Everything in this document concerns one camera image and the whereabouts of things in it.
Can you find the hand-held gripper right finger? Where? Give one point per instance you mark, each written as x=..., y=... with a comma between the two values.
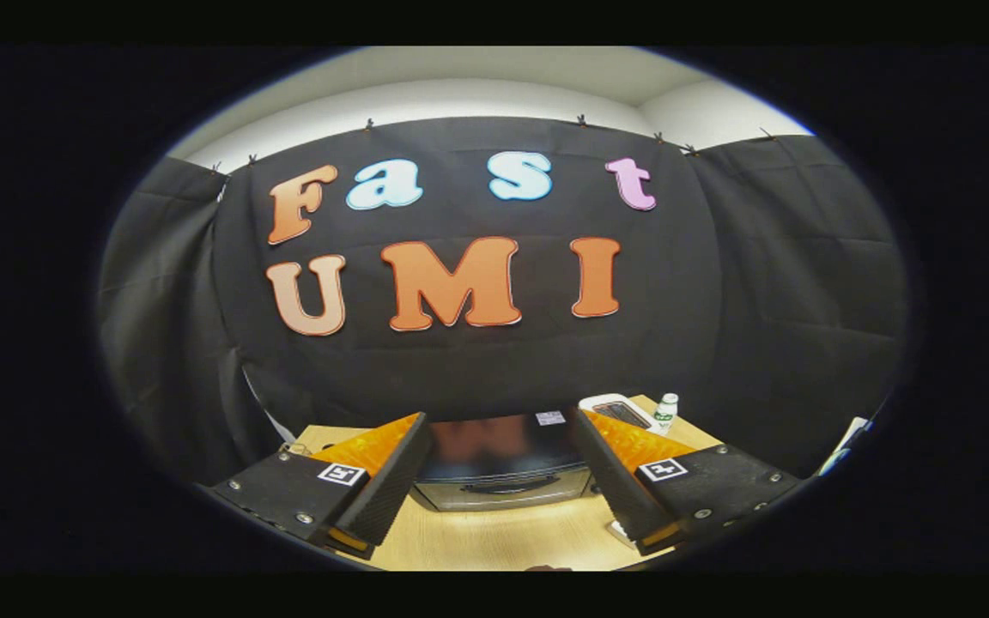
x=610, y=481

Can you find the black toaster oven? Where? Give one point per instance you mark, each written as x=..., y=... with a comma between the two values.
x=503, y=493

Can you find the white pop-up toaster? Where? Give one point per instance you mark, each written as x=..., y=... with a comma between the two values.
x=602, y=401

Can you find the small white bottle green label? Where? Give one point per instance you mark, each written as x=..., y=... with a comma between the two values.
x=666, y=412

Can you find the white plastic tray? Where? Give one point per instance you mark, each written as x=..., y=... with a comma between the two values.
x=619, y=532

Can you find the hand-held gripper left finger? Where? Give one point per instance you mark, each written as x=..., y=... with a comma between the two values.
x=391, y=489

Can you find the metal mesh utensil holder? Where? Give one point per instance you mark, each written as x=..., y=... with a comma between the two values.
x=293, y=447

